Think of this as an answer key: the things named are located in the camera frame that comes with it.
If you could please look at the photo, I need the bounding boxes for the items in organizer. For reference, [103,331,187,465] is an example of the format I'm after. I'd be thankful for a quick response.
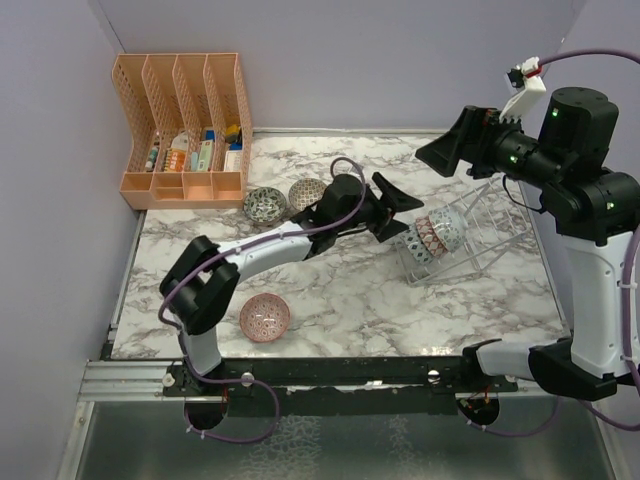
[144,124,243,173]

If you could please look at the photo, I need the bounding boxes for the purple cable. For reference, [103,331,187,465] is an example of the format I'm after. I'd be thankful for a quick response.
[158,157,366,444]
[467,48,640,437]

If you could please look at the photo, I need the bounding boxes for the brown tile pattern bowl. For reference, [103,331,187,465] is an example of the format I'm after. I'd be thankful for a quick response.
[288,178,327,212]

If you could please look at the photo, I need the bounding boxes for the orange plastic desk organizer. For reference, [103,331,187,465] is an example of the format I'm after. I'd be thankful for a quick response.
[112,53,253,211]

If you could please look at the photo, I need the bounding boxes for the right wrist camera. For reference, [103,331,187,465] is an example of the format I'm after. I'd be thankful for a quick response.
[499,57,546,123]

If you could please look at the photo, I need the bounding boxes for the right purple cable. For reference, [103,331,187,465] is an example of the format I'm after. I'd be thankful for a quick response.
[467,48,640,437]

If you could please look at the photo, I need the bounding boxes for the red geometric pattern bowl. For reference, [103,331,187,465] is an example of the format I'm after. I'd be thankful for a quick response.
[415,216,448,259]

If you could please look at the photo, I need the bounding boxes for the red circle pattern bowl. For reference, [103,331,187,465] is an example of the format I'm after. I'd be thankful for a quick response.
[239,293,291,343]

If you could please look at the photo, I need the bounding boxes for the blue triangle pattern bowl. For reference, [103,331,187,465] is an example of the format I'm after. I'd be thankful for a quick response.
[428,205,468,253]

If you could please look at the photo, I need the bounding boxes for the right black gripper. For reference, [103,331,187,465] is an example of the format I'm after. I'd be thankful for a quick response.
[416,103,566,190]

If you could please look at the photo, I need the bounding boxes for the white wire dish rack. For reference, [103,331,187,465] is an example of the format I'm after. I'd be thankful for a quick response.
[394,180,531,285]

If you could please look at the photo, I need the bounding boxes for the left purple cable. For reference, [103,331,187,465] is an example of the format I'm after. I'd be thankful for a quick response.
[158,157,366,444]

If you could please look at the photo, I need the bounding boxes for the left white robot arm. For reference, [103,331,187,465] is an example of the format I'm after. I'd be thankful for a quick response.
[158,173,424,395]

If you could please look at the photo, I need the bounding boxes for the green leaf pattern bowl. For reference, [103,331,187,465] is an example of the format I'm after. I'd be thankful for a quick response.
[243,187,287,224]

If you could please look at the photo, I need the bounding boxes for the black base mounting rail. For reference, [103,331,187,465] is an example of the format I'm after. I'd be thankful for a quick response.
[99,327,521,417]

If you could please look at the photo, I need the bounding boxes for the blue floral pattern bowl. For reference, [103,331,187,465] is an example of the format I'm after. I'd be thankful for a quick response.
[400,225,435,266]

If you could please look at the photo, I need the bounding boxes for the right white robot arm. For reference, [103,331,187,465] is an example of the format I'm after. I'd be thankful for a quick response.
[416,87,639,401]

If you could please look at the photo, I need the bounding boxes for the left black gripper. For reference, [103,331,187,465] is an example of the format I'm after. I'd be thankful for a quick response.
[335,173,422,241]

